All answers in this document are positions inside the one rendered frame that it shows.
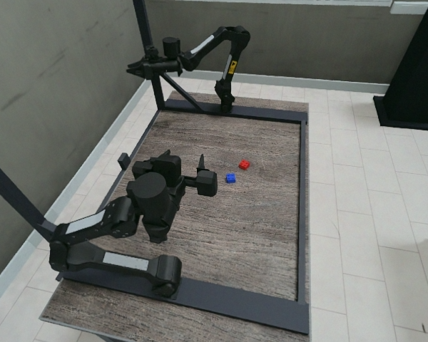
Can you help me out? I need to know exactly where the red toy brick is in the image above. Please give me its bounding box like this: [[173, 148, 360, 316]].
[[239, 160, 250, 170]]

